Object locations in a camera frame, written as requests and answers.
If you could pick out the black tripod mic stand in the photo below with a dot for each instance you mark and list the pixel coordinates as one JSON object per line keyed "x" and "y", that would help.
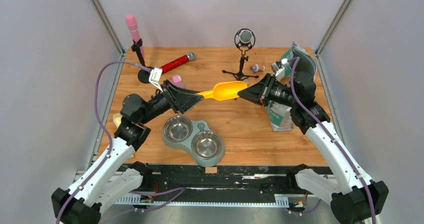
{"x": 240, "y": 76}

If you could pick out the black round-base mic stand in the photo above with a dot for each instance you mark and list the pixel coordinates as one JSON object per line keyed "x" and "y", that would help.
{"x": 144, "y": 72}

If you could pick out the pink microphone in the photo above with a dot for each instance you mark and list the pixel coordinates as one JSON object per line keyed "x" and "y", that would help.
{"x": 137, "y": 45}

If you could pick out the green pet food bag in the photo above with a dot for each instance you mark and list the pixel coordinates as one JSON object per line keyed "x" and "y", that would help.
{"x": 278, "y": 114}

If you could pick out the small toy figurine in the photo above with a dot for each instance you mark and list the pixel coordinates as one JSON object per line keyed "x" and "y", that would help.
{"x": 257, "y": 68}

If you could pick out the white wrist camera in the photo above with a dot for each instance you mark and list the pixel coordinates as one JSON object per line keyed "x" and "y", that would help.
{"x": 280, "y": 69}
{"x": 154, "y": 77}

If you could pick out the silver studio microphone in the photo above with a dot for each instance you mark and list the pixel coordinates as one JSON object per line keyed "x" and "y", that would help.
{"x": 244, "y": 38}

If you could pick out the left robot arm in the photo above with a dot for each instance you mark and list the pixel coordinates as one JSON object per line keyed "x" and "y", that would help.
{"x": 90, "y": 196}

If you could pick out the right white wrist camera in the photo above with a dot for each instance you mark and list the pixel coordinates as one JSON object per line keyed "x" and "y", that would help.
{"x": 280, "y": 69}

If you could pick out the grey double pet bowl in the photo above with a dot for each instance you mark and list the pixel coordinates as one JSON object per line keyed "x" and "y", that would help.
{"x": 205, "y": 146}

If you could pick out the yellow plastic scoop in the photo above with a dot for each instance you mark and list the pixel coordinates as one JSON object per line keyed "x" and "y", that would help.
{"x": 223, "y": 91}

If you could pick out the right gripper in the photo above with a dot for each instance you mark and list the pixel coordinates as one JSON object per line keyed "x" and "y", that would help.
{"x": 259, "y": 93}

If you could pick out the pink metronome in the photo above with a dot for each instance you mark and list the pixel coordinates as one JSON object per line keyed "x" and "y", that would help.
{"x": 178, "y": 81}

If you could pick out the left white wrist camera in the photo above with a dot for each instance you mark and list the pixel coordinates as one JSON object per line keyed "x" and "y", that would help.
{"x": 154, "y": 77}

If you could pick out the red glitter microphone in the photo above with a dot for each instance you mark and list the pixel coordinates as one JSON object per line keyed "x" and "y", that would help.
{"x": 190, "y": 56}

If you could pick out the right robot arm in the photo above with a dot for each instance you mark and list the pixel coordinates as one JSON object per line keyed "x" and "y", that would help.
{"x": 353, "y": 195}

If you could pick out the wooden block on rail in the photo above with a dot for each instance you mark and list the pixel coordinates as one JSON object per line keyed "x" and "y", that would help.
{"x": 211, "y": 170}

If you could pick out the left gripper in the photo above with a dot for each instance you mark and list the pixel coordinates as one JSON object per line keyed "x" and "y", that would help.
{"x": 182, "y": 102}

